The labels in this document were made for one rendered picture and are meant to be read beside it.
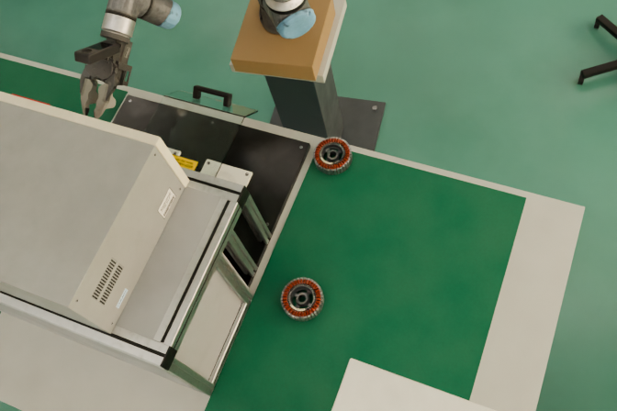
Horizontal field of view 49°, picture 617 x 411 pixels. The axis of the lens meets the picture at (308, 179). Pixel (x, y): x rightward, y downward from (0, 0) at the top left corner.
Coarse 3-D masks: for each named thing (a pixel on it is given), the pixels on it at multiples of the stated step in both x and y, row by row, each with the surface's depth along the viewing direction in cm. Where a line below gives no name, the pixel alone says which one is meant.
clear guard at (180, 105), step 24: (168, 96) 179; (192, 96) 182; (168, 120) 176; (192, 120) 175; (216, 120) 174; (240, 120) 172; (168, 144) 172; (192, 144) 171; (216, 144) 170; (216, 168) 167
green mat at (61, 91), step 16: (0, 64) 237; (16, 64) 236; (0, 80) 233; (16, 80) 232; (32, 80) 231; (48, 80) 230; (64, 80) 229; (32, 96) 228; (48, 96) 227; (64, 96) 226; (80, 96) 225; (80, 112) 222; (112, 112) 220
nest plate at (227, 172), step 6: (222, 168) 200; (228, 168) 200; (234, 168) 199; (222, 174) 199; (228, 174) 199; (234, 174) 198; (240, 174) 198; (246, 174) 198; (228, 180) 198; (234, 180) 198; (240, 180) 197; (246, 180) 197; (246, 186) 197
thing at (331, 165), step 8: (320, 144) 198; (328, 144) 198; (336, 144) 198; (344, 144) 197; (320, 152) 197; (328, 152) 197; (336, 152) 197; (344, 152) 196; (320, 160) 196; (328, 160) 198; (336, 160) 197; (344, 160) 194; (352, 160) 198; (320, 168) 196; (328, 168) 194; (336, 168) 194; (344, 168) 195
